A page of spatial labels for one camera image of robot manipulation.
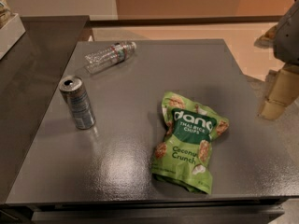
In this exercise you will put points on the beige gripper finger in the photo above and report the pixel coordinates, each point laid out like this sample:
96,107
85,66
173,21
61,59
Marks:
281,90

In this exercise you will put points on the silver blue redbull can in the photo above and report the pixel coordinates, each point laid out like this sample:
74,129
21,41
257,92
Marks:
74,93

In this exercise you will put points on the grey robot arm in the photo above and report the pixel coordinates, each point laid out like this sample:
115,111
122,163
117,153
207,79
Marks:
286,40

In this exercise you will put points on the clear plastic water bottle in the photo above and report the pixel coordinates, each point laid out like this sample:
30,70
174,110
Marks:
102,59

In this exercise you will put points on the green rice chips bag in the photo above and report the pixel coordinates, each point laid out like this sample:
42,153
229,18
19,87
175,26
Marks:
183,156

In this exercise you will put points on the dark grey side counter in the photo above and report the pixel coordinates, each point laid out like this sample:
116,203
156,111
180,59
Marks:
29,75

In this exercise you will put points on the white box with snacks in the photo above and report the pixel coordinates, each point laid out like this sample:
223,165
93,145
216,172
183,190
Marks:
11,28

